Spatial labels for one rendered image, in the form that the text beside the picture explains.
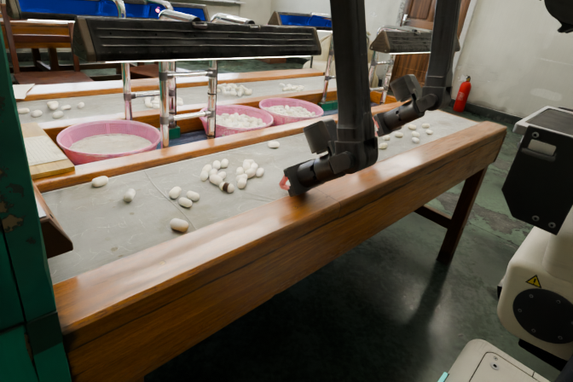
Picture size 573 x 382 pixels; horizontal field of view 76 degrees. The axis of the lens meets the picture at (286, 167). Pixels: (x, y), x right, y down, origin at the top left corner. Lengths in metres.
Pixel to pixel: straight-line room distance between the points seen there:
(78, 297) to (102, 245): 0.15
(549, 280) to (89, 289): 0.76
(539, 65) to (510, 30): 0.55
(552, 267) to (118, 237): 0.78
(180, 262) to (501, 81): 5.25
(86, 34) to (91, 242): 0.37
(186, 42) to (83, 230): 0.42
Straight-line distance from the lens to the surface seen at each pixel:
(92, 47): 0.75
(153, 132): 1.21
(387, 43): 1.39
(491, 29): 5.66
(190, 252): 0.68
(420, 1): 5.98
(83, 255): 0.75
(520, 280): 0.83
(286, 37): 1.01
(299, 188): 0.83
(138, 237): 0.77
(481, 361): 1.37
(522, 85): 5.57
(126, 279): 0.64
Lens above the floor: 1.19
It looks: 25 degrees down
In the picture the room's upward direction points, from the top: 7 degrees clockwise
